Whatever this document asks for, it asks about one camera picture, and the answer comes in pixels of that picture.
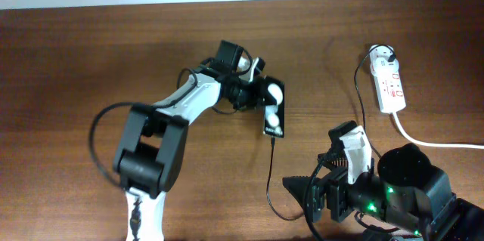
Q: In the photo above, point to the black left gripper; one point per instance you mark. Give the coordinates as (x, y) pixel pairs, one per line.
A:
(255, 93)

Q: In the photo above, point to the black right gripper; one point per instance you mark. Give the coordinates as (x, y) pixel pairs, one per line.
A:
(336, 180)

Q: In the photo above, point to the black Galaxy smartphone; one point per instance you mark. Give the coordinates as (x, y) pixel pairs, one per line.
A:
(274, 112)

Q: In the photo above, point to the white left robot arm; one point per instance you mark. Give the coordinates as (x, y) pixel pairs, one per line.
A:
(150, 154)

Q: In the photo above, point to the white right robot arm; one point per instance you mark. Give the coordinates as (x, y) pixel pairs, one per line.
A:
(406, 191)

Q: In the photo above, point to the white power strip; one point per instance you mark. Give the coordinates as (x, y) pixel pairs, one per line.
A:
(384, 67)

